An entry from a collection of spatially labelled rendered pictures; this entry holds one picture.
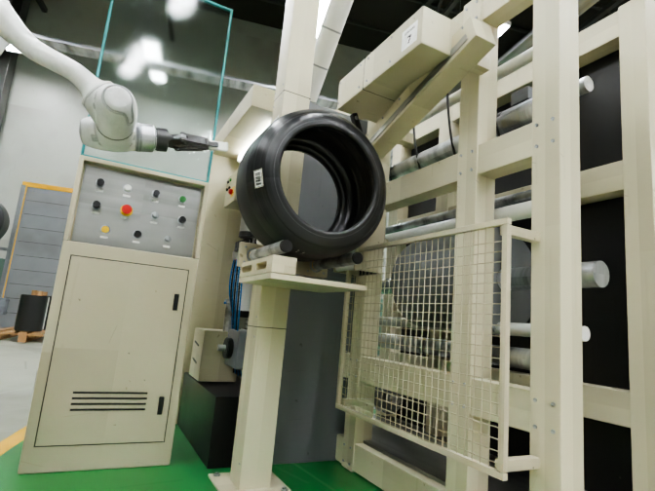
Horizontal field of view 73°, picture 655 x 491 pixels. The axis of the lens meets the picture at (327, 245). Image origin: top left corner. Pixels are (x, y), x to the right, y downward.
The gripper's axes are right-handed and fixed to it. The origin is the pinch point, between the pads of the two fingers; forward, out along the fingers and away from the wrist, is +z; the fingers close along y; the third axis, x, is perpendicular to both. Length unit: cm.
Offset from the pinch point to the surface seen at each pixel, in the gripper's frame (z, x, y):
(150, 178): -15, -4, 66
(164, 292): -10, 48, 61
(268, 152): 14.2, 4.3, -11.3
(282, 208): 18.1, 23.5, -11.6
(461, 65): 79, -27, -38
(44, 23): -139, -600, 987
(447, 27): 74, -40, -38
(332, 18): 76, -95, 46
